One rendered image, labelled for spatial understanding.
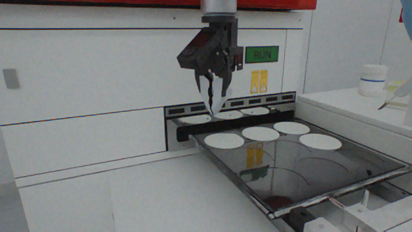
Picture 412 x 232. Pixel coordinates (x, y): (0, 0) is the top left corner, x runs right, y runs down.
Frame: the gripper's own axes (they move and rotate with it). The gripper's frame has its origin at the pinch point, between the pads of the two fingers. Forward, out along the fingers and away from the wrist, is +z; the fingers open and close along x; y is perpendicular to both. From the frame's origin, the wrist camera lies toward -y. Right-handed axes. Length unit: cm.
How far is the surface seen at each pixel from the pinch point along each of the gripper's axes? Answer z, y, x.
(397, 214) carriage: 11.7, 1.4, -37.2
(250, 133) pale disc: 9.7, 14.7, -2.3
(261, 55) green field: -10.0, 26.5, 1.6
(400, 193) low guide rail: 14.7, 14.8, -37.6
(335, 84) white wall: 43, 284, 30
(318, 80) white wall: 37, 259, 44
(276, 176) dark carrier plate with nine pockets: 9.7, -2.5, -17.4
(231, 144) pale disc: 9.5, 4.9, -2.4
